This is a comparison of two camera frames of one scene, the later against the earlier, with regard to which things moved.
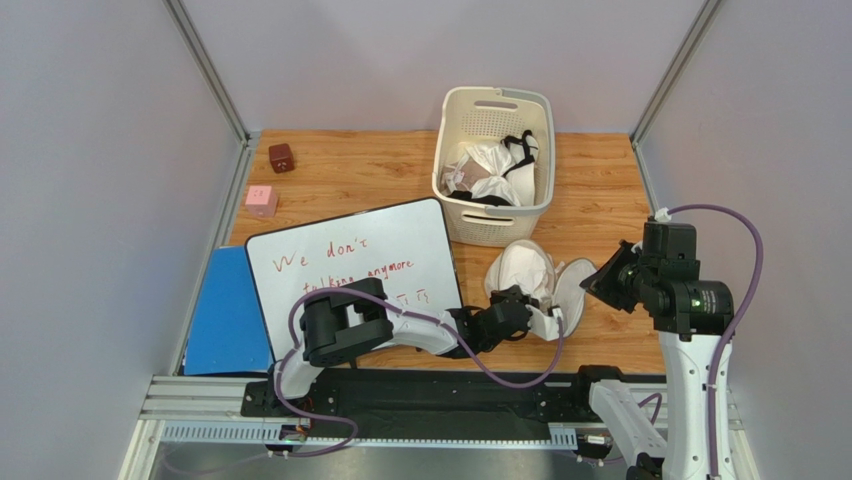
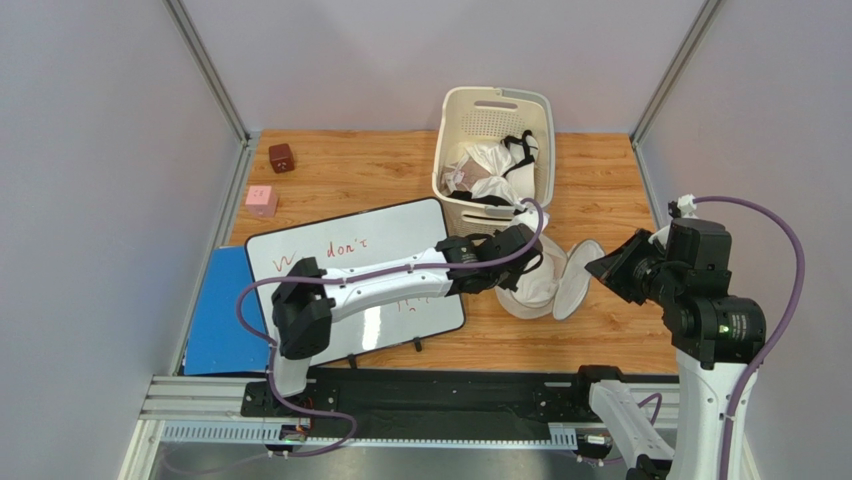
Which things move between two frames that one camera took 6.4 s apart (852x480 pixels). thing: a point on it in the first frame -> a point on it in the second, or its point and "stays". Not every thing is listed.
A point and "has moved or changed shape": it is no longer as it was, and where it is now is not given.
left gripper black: x=515 y=291 -> x=512 y=282
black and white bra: x=521 y=176 stays
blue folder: x=229 y=331 stays
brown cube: x=281 y=158 stays
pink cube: x=261 y=201 stays
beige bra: x=528 y=265 has moved or changed shape
